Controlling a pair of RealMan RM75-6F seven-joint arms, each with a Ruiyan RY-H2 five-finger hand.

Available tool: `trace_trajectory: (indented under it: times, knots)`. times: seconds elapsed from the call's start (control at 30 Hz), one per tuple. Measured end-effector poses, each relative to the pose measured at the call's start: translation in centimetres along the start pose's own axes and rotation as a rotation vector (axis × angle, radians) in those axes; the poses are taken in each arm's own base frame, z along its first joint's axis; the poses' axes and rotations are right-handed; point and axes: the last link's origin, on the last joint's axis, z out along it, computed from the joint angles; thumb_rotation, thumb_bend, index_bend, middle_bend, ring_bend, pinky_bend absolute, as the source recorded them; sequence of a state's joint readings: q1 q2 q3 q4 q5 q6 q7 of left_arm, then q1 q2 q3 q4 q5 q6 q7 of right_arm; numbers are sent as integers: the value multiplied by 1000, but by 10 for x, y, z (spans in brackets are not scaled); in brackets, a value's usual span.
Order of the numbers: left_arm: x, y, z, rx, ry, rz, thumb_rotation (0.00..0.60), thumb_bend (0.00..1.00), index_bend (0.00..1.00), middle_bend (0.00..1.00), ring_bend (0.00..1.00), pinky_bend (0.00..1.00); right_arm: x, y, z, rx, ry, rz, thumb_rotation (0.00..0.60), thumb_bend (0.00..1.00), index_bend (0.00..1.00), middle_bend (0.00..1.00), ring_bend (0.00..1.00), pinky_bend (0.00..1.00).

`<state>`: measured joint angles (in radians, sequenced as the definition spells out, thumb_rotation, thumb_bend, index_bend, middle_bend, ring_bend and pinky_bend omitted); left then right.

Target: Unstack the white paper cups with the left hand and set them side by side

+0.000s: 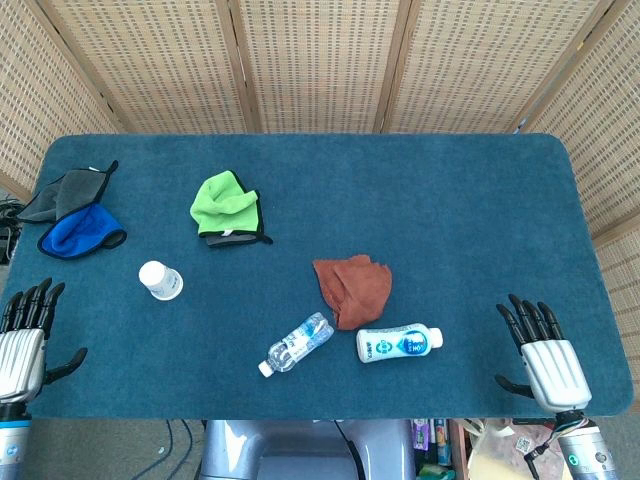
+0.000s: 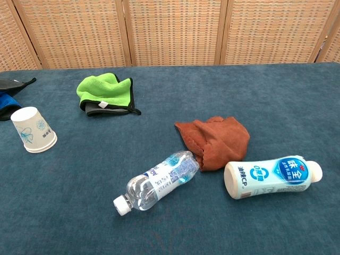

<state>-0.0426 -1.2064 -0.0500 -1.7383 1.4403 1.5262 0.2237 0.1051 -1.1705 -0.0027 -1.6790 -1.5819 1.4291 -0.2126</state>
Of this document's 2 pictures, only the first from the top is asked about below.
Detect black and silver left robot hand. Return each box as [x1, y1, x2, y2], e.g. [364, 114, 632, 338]
[0, 277, 89, 404]

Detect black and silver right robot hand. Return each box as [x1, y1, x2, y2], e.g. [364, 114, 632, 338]
[494, 294, 593, 414]

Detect white paper cup blue print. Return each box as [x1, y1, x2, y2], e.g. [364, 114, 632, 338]
[138, 260, 182, 300]

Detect white paper cup green leaves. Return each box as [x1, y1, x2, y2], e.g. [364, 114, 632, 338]
[152, 282, 185, 303]

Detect cream paper bag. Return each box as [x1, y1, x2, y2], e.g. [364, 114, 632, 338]
[465, 418, 557, 480]

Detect blue microfibre cloth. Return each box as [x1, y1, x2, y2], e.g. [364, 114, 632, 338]
[38, 202, 128, 260]

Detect colourful snack packages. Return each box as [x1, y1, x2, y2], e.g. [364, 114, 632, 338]
[411, 418, 457, 480]

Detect white milk drink bottle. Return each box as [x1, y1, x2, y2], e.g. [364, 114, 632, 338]
[355, 323, 445, 365]

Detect grey microfibre cloth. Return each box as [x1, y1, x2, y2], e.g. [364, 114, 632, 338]
[17, 160, 120, 224]

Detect brown microfibre cloth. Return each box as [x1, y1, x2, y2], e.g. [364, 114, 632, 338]
[312, 254, 394, 332]

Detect teal carpet table mat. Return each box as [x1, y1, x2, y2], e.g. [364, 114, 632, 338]
[0, 133, 635, 420]

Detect woven rattan screen panel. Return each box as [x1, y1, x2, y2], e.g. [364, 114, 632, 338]
[214, 0, 414, 135]
[0, 0, 124, 201]
[514, 0, 640, 351]
[382, 0, 619, 135]
[37, 0, 261, 135]

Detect green microfibre cloth black trim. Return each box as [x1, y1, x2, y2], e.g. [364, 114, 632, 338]
[189, 170, 274, 249]

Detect clear plastic water bottle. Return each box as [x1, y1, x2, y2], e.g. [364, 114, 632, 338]
[257, 311, 335, 378]

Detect grey robot torso base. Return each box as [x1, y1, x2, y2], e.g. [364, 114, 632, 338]
[198, 418, 417, 480]

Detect black cable bundle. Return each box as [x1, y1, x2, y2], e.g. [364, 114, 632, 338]
[0, 196, 27, 265]

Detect blue floor cable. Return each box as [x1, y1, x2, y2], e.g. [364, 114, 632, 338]
[158, 418, 176, 457]

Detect black cable on torso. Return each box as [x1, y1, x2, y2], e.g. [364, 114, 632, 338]
[333, 419, 372, 480]

